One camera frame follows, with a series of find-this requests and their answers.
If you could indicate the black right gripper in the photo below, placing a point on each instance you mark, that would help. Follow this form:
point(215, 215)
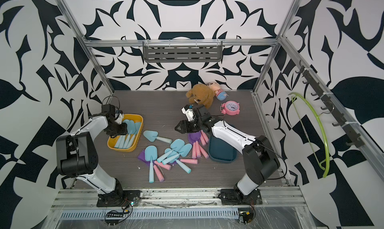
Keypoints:
point(184, 125)

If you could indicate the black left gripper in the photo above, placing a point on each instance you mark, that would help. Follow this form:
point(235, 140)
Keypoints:
point(124, 132)

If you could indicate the light blue pointed trowel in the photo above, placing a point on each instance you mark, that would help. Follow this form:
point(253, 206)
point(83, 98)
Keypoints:
point(137, 128)

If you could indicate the light blue dirty-handle shovel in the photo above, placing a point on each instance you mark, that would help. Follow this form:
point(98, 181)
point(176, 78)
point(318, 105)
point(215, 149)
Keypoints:
point(153, 135)

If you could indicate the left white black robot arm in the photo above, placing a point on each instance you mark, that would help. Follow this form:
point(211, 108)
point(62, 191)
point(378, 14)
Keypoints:
point(77, 156)

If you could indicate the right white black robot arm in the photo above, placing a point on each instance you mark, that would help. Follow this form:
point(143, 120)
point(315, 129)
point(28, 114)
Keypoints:
point(260, 160)

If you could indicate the yellow plastic storage box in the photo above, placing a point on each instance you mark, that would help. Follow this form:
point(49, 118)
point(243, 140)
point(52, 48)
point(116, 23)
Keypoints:
point(112, 141)

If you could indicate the dark teal storage box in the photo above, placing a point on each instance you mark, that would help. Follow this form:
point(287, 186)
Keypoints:
point(221, 152)

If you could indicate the brown plush dog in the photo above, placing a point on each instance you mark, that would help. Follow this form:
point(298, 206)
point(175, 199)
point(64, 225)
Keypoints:
point(201, 94)

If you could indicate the small pig doll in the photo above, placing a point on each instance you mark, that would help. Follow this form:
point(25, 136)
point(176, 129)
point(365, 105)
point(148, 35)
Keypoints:
point(218, 91)

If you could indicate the pink alarm clock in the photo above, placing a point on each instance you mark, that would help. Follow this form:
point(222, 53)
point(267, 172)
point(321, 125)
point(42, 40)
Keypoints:
point(230, 108)

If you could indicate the purple shovel pink handle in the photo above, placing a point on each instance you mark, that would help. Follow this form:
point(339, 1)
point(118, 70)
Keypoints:
point(156, 166)
point(198, 137)
point(183, 164)
point(198, 151)

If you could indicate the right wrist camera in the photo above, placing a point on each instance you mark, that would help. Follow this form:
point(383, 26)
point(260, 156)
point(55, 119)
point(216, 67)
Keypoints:
point(189, 112)

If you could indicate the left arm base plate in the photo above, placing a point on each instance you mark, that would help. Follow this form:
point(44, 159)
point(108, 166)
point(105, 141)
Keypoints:
point(117, 199)

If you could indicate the grey metal wall shelf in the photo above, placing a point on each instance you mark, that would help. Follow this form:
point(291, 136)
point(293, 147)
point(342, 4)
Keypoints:
point(170, 51)

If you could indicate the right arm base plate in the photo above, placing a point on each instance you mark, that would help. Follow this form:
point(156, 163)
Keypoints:
point(235, 197)

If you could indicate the white perforated cable duct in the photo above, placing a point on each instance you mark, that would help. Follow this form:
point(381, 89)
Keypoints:
point(150, 214)

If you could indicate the black wall hook rail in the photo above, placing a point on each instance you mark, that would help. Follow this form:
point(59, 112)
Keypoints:
point(331, 107)

